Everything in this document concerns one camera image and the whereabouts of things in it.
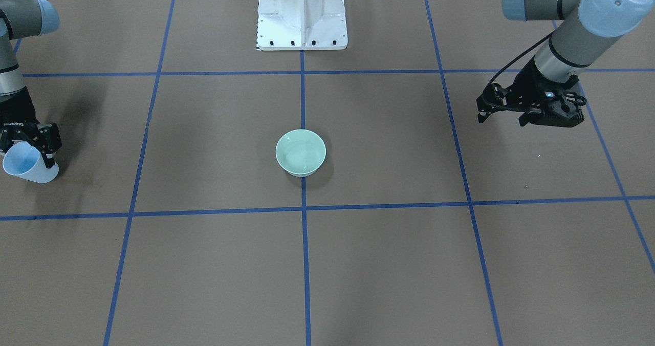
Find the light blue plastic cup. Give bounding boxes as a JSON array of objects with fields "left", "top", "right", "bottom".
[{"left": 2, "top": 141, "right": 59, "bottom": 184}]

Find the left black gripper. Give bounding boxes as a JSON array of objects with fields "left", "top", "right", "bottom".
[{"left": 512, "top": 57, "right": 581, "bottom": 111}]

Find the light green bowl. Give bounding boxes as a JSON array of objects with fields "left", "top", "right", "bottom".
[{"left": 275, "top": 129, "right": 327, "bottom": 177}]

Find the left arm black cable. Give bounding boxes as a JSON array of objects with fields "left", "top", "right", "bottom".
[{"left": 484, "top": 31, "right": 556, "bottom": 96}]

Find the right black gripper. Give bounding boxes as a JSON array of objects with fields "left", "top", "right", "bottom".
[{"left": 1, "top": 122, "right": 62, "bottom": 155}]

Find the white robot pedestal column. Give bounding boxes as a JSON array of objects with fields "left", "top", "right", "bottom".
[{"left": 256, "top": 0, "right": 348, "bottom": 51}]

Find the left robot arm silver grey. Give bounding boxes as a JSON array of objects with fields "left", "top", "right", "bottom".
[{"left": 501, "top": 0, "right": 653, "bottom": 108}]

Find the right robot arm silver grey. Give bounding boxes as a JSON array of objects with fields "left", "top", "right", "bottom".
[{"left": 1, "top": 0, "right": 61, "bottom": 154}]

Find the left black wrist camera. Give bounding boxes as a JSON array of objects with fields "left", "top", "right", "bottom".
[{"left": 476, "top": 83, "right": 587, "bottom": 127}]

